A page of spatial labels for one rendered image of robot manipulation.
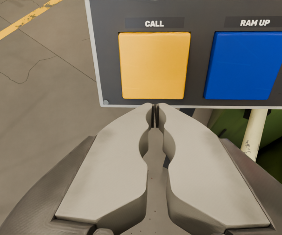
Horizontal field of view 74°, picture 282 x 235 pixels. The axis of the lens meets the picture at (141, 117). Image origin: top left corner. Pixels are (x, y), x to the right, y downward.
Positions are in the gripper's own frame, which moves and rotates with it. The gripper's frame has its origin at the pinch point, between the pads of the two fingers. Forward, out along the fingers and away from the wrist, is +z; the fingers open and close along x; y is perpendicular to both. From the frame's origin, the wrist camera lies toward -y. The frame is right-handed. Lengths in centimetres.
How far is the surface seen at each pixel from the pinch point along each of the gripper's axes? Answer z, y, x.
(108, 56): 10.8, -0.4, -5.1
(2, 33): 177, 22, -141
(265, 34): 10.1, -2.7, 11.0
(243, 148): 32, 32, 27
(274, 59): 10.1, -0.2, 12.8
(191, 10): 10.8, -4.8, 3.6
